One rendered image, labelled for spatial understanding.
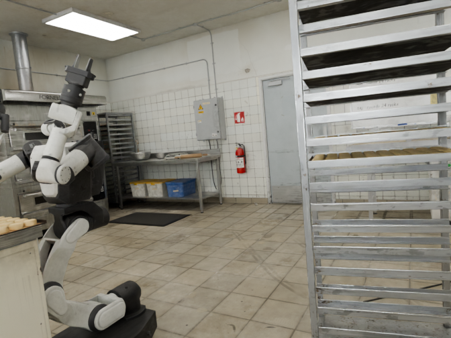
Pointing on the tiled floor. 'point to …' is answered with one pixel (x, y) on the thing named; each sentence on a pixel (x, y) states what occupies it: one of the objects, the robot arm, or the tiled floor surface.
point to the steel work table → (174, 163)
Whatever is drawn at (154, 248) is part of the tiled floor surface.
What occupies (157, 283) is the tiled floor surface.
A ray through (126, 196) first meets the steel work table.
